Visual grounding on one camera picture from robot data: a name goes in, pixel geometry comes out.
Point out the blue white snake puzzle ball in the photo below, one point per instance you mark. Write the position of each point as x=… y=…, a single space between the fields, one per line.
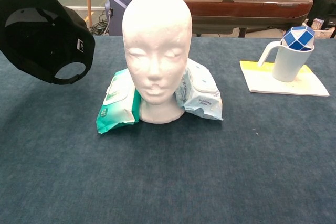
x=296 y=37

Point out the blue mobile robot base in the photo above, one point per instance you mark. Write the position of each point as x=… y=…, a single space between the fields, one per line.
x=118 y=3

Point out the small drink carton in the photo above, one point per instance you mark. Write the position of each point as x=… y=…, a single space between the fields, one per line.
x=317 y=23

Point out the light blue wet wipes pack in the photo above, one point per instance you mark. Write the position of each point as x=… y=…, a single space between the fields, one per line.
x=202 y=98

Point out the white yellow square mat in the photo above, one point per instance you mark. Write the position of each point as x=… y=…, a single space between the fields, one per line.
x=262 y=82

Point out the black baseball cap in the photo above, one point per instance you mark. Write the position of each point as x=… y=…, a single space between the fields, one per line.
x=26 y=48

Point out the white plastic basket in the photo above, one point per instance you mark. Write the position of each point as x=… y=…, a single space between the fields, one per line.
x=326 y=33

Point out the blue felt table cover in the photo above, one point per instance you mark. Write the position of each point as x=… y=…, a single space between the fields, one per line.
x=183 y=169

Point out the white foam mannequin head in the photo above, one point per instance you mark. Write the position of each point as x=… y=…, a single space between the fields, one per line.
x=157 y=51

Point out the green wet wipes pack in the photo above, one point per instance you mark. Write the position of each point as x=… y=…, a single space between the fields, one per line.
x=115 y=103

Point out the brown mahjong table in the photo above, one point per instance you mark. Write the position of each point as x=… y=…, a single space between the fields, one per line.
x=236 y=9

